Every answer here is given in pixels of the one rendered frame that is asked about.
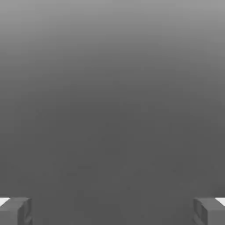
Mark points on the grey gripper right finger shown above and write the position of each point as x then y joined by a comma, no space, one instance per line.
213,213

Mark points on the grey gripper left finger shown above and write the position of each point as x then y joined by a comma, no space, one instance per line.
12,212

